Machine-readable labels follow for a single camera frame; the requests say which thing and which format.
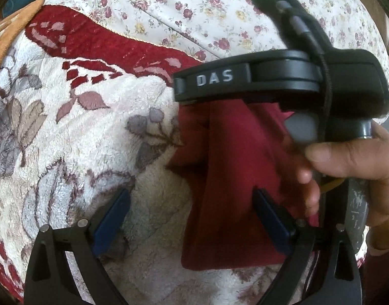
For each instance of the person's right hand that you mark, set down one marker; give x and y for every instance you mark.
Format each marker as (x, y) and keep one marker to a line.
(366, 159)

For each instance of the white floral duvet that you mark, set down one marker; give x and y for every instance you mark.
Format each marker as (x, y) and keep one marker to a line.
(212, 29)

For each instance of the orange checkered plush blanket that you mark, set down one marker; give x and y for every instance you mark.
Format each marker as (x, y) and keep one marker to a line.
(12, 25)

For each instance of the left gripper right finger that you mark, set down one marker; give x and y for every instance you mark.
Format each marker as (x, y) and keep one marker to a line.
(321, 257)

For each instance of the dark red sweatshirt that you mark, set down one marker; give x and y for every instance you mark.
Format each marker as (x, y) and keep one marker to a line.
(231, 148)

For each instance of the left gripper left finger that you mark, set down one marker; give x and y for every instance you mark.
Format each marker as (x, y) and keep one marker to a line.
(49, 279)

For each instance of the plush floral red-bordered blanket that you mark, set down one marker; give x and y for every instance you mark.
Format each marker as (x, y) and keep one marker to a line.
(83, 113)

